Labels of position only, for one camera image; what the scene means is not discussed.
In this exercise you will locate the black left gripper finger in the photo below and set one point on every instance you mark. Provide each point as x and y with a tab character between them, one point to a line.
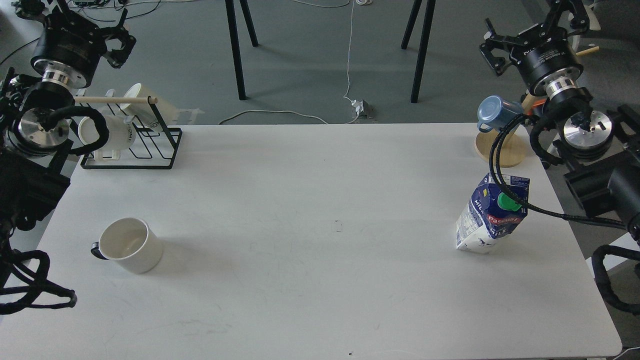
32	10
118	56

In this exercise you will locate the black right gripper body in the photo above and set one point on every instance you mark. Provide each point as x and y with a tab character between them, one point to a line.
544	55

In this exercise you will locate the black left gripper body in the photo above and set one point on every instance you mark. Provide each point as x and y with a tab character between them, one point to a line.
73	41

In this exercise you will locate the blue white milk carton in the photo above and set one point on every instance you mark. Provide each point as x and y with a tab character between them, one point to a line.
489	217

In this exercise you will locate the white mug black handle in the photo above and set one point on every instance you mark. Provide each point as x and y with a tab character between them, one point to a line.
130	243

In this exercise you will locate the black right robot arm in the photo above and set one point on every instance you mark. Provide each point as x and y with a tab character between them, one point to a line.
601	156

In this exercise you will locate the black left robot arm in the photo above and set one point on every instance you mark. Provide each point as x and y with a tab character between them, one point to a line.
41	126

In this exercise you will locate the orange cup on stand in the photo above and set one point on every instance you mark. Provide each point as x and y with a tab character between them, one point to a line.
537	104

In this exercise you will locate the blue cup on stand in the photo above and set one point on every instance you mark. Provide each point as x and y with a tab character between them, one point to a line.
494	113

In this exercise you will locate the cream mug on rack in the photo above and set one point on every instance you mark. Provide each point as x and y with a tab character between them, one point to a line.
144	111

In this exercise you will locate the black table leg right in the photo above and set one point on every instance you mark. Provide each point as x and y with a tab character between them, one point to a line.
428	18

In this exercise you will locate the black table leg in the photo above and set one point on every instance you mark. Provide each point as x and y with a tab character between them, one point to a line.
235	43
428	18

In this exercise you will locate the white mug lying in rack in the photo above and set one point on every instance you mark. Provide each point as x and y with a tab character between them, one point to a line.
122	135

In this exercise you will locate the black table leg left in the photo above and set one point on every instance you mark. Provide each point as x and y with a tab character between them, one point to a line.
235	43

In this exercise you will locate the white power plug adapter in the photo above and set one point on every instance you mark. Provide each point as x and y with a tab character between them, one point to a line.
361	109

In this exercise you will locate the black wire dish rack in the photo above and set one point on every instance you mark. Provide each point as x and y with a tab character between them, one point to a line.
154	148

